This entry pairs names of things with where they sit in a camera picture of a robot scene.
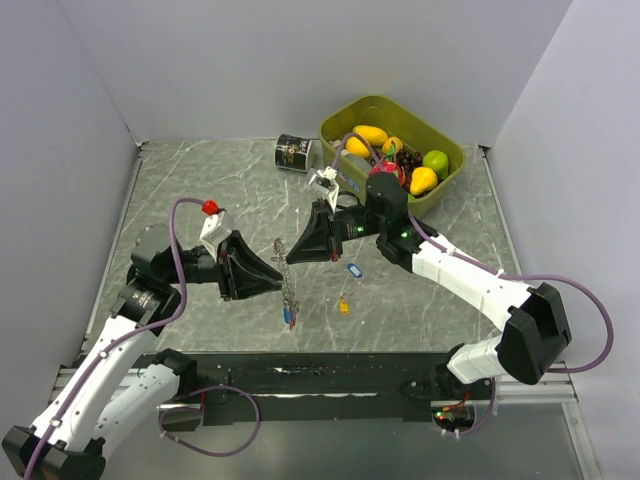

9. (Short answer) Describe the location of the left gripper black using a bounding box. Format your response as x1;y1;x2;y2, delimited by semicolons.
163;229;282;300

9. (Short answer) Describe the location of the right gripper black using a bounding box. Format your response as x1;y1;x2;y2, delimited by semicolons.
286;198;386;264

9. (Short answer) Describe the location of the round metal key ring disc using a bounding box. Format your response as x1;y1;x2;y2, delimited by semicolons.
273;238;299;317

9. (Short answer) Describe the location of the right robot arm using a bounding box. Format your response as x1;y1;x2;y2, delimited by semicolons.
286;167;571;399

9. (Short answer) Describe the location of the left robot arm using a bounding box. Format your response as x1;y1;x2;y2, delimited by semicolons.
2;224;283;479

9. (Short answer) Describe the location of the blue tag loose key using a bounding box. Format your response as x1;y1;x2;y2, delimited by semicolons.
347;263;363;278

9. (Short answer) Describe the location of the yellow tag key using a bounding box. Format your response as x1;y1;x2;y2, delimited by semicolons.
338;291;355;316

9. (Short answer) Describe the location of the black printed paper cup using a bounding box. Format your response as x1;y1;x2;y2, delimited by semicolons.
274;134;313;173

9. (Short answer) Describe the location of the yellow lemon toy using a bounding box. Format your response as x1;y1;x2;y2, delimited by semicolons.
345;137;370;158

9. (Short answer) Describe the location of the red dragon fruit toy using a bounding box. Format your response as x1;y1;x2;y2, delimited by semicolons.
370;151;406;186

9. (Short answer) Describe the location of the yellow mango toy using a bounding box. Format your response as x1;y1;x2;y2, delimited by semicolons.
352;125;389;147

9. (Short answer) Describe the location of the dark grapes toy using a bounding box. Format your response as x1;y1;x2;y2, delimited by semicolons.
396;150;423;180

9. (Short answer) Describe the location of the orange fruit toy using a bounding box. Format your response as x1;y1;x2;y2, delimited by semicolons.
382;136;404;155

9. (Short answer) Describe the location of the yellow pear toy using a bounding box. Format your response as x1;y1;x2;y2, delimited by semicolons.
409;167;439;197

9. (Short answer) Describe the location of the green plastic bin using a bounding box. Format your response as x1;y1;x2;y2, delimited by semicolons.
319;95;466;217

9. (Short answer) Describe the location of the green apple toy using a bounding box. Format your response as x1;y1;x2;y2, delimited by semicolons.
422;150;449;181

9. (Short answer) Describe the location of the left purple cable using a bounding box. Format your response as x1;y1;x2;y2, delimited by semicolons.
22;197;261;480

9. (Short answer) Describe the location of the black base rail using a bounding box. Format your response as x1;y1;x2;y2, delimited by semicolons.
176;352;492;426

